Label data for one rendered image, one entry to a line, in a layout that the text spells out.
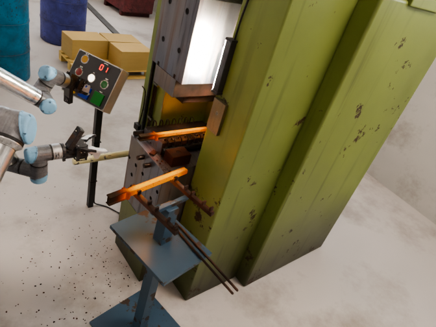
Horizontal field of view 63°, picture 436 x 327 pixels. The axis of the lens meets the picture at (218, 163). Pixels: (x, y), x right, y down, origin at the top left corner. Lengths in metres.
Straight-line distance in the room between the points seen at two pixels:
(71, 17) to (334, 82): 4.64
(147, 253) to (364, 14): 1.43
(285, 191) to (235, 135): 0.59
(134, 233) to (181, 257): 0.25
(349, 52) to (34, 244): 2.24
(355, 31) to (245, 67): 0.53
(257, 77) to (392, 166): 3.38
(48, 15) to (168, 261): 4.82
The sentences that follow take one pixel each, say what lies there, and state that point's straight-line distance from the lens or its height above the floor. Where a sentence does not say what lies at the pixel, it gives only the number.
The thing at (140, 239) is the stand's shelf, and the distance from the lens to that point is 1.73.
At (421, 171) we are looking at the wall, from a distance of 4.62.
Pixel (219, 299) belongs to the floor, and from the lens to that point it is 2.58.
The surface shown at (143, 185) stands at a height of 1.04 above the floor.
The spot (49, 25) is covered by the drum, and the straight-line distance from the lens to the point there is 6.01.
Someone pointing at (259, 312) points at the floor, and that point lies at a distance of 2.63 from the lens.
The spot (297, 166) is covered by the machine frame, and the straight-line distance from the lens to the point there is 2.04.
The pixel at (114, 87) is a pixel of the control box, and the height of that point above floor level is 1.09.
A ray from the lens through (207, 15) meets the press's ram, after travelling 1.72.
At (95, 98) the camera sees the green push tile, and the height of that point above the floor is 1.00.
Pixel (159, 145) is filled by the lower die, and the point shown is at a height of 0.97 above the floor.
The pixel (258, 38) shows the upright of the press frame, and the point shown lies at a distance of 1.58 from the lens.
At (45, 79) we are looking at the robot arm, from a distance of 1.93.
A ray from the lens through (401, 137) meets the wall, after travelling 4.68.
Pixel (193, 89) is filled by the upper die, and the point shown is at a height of 1.31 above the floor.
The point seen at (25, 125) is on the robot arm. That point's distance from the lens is 1.47.
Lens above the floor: 2.02
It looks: 32 degrees down
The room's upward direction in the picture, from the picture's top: 18 degrees clockwise
